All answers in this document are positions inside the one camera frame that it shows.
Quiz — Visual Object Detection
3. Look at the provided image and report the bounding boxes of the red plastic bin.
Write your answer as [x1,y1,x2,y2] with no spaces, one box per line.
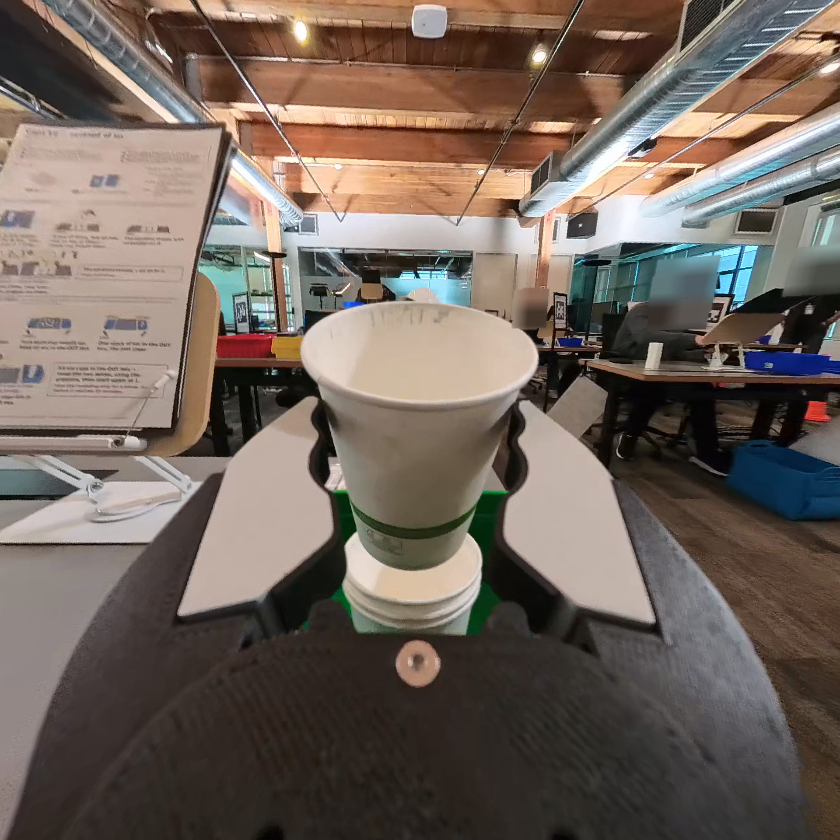
[217,335,277,359]

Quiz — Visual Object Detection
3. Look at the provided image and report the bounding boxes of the silver spiral air duct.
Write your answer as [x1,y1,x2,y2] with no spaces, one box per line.
[518,0,840,219]
[39,0,304,227]

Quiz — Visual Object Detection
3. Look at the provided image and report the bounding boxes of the green plastic bin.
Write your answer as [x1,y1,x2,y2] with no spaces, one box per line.
[328,489,510,635]

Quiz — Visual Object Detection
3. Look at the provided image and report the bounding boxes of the white board on pole stand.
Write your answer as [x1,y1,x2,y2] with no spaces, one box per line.
[546,377,608,439]

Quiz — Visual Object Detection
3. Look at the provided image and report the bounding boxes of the wooden document stand white base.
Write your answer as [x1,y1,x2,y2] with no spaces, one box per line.
[697,311,786,370]
[0,121,237,546]

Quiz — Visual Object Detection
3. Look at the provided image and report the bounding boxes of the wooden support post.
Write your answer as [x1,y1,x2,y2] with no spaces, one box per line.
[535,213,557,293]
[261,197,291,332]

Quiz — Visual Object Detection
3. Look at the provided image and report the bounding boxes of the printed instruction sheet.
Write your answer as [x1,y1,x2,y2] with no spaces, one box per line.
[0,125,231,431]

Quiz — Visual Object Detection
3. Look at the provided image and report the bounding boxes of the silver insulated pipes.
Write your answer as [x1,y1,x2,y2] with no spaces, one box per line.
[640,105,840,229]

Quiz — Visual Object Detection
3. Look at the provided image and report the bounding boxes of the white flat board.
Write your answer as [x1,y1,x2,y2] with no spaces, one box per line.
[791,430,840,463]

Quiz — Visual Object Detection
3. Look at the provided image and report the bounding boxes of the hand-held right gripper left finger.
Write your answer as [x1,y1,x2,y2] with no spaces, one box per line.
[177,397,347,636]

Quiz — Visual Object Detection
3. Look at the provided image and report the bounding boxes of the large blue plastic bin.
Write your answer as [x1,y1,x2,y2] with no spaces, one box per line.
[727,440,840,521]

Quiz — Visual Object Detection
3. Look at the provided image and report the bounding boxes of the wooden table black legs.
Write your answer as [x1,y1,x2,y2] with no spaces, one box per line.
[213,356,309,457]
[583,357,840,470]
[538,343,601,395]

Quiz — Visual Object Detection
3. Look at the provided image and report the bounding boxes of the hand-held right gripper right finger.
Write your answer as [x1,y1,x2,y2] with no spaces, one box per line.
[493,400,658,647]

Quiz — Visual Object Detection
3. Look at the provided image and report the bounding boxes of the dark desk cable flap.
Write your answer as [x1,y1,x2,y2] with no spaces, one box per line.
[0,469,119,500]

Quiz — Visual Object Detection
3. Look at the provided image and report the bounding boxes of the grey desk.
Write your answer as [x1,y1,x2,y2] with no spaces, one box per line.
[0,456,231,818]

